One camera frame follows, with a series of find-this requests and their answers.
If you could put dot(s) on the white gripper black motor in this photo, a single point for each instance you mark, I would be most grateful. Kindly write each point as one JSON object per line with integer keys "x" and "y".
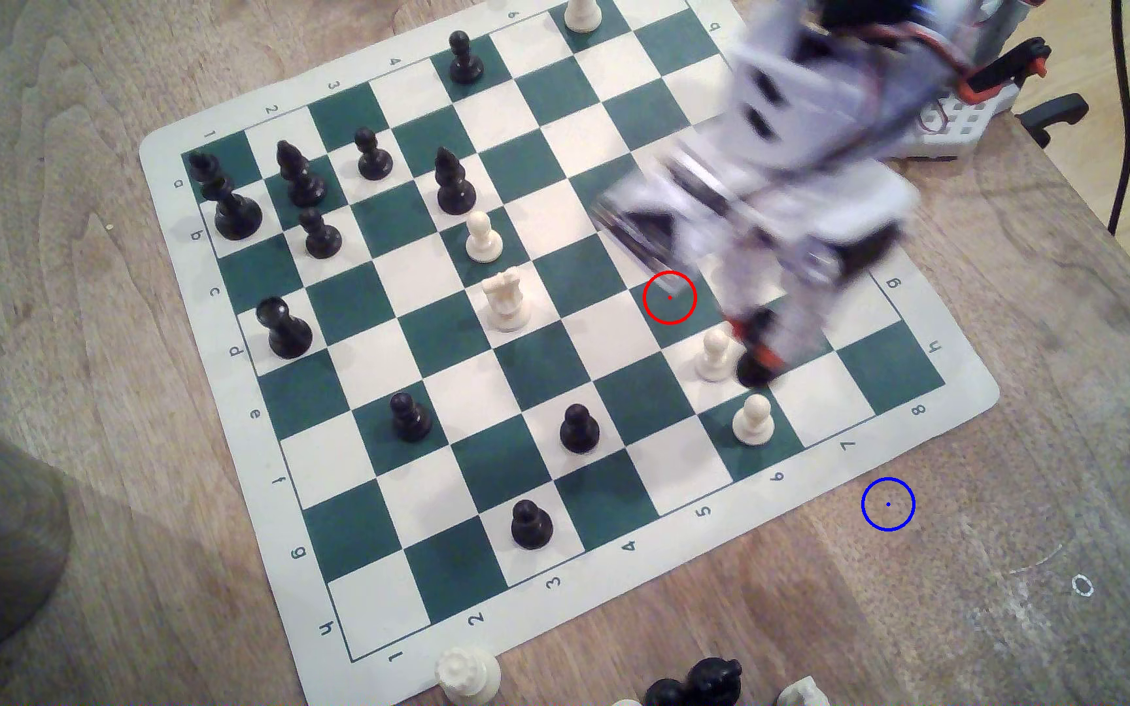
{"x": 769, "y": 282}

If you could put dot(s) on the black chess piece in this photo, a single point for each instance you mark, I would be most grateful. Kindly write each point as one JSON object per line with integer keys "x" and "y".
{"x": 759, "y": 371}
{"x": 665, "y": 694}

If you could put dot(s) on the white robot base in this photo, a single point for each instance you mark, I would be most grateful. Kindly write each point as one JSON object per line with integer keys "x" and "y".
{"x": 957, "y": 127}

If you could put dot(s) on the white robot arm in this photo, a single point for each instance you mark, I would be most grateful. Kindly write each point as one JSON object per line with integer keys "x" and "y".
{"x": 781, "y": 108}

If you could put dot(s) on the white chess pawn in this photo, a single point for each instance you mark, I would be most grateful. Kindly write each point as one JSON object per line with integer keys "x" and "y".
{"x": 716, "y": 357}
{"x": 582, "y": 14}
{"x": 752, "y": 422}
{"x": 484, "y": 239}

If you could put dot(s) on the green white chess mat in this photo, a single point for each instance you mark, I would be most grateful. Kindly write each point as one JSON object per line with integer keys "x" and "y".
{"x": 526, "y": 333}

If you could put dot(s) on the white chess rook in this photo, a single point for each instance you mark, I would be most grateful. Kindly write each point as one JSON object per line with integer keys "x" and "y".
{"x": 506, "y": 300}

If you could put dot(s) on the black chess bishop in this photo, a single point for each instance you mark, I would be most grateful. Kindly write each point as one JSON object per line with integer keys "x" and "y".
{"x": 454, "y": 184}
{"x": 300, "y": 176}

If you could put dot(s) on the black chess knight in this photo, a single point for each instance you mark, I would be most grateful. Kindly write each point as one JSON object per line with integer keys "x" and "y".
{"x": 714, "y": 680}

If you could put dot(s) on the large white chess piece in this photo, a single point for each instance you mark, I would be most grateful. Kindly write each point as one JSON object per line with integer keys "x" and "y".
{"x": 468, "y": 677}

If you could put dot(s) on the large black chess pawn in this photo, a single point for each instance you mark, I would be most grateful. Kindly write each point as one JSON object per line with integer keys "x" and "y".
{"x": 286, "y": 331}

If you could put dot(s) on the black clamp orange tip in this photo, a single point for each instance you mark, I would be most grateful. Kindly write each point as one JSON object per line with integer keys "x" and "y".
{"x": 1006, "y": 64}

